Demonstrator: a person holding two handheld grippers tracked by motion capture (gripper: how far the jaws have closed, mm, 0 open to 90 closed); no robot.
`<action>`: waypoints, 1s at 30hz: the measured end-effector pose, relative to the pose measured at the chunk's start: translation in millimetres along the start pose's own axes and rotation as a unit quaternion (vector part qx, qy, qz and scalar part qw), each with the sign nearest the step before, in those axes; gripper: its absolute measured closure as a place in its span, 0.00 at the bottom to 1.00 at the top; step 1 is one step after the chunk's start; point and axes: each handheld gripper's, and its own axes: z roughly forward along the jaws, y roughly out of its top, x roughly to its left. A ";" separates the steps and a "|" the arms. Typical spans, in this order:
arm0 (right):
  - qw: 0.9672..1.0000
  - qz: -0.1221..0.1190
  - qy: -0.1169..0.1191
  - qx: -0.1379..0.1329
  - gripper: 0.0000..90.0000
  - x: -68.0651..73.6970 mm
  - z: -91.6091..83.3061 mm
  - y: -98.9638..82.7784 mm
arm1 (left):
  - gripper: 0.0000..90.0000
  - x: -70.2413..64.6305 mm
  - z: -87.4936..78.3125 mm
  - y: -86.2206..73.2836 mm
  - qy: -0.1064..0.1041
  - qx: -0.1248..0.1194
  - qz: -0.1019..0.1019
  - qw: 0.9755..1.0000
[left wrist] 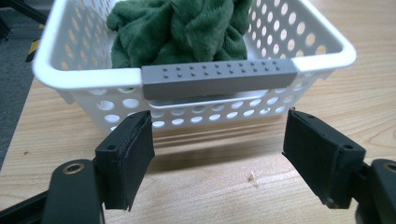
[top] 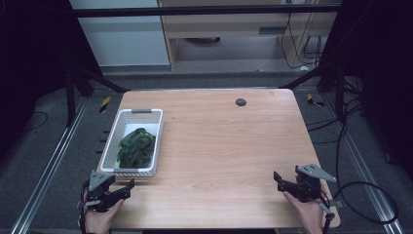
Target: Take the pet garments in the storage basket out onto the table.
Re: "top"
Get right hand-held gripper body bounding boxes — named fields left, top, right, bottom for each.
left=293, top=163, right=338, bottom=203

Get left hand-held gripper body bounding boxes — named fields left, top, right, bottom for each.
left=85, top=171, right=117, bottom=213

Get dark green cloth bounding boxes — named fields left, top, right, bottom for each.
left=116, top=127, right=157, bottom=170

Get white plastic basket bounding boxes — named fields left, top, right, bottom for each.
left=98, top=108, right=165, bottom=178

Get person's right hand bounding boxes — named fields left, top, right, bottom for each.
left=282, top=190, right=324, bottom=234

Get person's left hand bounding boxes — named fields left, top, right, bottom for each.
left=83, top=198, right=126, bottom=234

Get yellow black floor tape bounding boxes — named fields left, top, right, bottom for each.
left=306, top=93, right=326, bottom=108
left=98, top=96, right=112, bottom=114

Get black metal stand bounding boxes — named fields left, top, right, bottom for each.
left=63, top=62, right=131, bottom=129
left=280, top=62, right=362, bottom=122

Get dark curtain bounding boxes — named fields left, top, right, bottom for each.
left=319, top=0, right=413, bottom=183
left=0, top=0, right=105, bottom=164

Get white cabinet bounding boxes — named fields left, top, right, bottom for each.
left=68, top=0, right=170, bottom=68

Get light wooden desk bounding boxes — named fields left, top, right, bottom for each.
left=158, top=0, right=340, bottom=71

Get long black floor cable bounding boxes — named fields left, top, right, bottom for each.
left=334, top=97, right=362, bottom=198

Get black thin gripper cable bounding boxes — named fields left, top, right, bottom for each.
left=78, top=179, right=91, bottom=234

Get aluminium floor rail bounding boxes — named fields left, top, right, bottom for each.
left=10, top=97, right=90, bottom=234
left=322, top=93, right=406, bottom=234

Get black looped gripper cable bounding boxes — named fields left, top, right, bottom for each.
left=319, top=180, right=400, bottom=234

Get straight black floor cable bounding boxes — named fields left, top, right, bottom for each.
left=306, top=113, right=346, bottom=133

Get thin black floor cable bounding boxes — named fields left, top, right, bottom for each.
left=21, top=110, right=50, bottom=133

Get black hanging desk cables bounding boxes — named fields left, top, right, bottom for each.
left=280, top=12, right=323, bottom=71

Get black horizontal frame bar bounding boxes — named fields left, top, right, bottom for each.
left=71, top=4, right=343, bottom=19

